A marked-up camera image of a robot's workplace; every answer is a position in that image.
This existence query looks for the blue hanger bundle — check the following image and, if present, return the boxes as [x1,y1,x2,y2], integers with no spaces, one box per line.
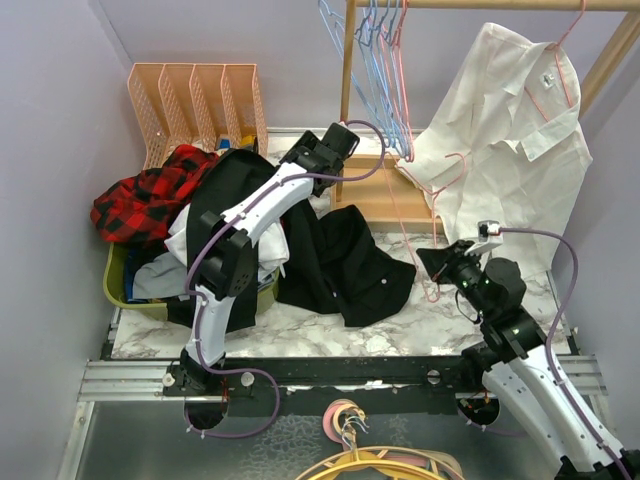
[350,1,401,158]

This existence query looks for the pink hanger pile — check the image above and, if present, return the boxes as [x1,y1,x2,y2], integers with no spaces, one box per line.
[322,399,464,479]

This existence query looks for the pink hanger holding shirt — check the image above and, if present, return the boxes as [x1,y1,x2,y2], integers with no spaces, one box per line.
[510,1,587,130]

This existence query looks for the pink hanger bundle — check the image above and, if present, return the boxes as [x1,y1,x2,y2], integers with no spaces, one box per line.
[380,1,415,163]

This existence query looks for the pink wire hanger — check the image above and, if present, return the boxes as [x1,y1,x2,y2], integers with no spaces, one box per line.
[382,152,471,305]

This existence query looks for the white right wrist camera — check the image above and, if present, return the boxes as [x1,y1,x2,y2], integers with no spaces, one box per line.
[465,220,503,256]

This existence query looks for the white hanging shirt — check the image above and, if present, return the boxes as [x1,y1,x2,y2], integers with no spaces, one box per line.
[397,23,592,277]

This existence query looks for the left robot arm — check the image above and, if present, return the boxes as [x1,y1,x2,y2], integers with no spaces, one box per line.
[180,123,359,395]

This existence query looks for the black button shirt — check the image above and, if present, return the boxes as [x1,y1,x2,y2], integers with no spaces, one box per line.
[186,149,416,327]

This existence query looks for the red black plaid shirt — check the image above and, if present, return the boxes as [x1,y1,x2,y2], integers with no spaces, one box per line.
[90,144,220,247]

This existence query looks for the peach file organizer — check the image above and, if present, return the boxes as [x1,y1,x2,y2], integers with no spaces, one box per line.
[127,63,269,169]

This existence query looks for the yellow hanger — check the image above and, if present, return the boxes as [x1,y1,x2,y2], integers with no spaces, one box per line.
[297,443,439,479]

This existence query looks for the green laundry basket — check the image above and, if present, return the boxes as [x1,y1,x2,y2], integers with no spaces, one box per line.
[103,244,278,331]

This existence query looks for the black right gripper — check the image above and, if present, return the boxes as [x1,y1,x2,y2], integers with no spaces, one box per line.
[417,238,493,318]

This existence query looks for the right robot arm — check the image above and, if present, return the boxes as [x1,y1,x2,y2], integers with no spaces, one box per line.
[417,241,639,479]

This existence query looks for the wooden clothes rack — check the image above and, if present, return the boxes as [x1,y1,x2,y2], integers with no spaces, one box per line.
[330,0,639,233]

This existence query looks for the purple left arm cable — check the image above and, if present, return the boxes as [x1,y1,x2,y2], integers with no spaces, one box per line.
[183,118,387,440]

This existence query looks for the black mounting rail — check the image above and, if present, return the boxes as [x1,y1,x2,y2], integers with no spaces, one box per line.
[163,355,503,425]

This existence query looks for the white crumpled shirt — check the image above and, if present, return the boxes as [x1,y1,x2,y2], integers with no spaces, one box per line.
[132,202,292,301]

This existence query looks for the boxes in organizer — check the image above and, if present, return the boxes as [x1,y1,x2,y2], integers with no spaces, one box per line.
[215,135,259,155]

